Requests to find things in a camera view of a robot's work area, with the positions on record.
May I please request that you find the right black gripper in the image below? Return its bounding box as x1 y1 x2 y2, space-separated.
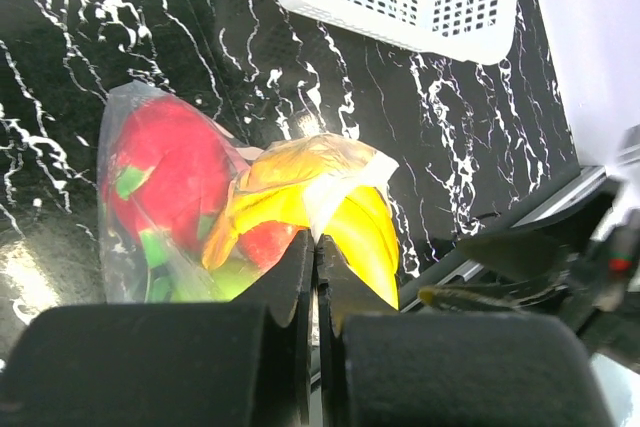
418 178 639 362

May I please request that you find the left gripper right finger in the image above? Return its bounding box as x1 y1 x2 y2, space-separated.
316 237 613 426

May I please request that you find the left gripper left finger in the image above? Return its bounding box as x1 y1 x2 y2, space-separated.
1 231 314 426

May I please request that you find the green apple toy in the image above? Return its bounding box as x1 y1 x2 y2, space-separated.
210 258 261 301

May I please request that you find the clear dotted zip top bag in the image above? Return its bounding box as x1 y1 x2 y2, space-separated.
99 81 399 307

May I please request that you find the yellow banana bunch toy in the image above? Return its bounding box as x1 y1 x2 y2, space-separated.
202 133 399 308

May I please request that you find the red dragon fruit toy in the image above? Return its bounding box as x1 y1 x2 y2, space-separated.
100 94 247 302

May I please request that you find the red apple toy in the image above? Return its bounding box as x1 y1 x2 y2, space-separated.
238 221 300 272

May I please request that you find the black marble pattern mat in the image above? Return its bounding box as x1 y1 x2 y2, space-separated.
1 0 579 353

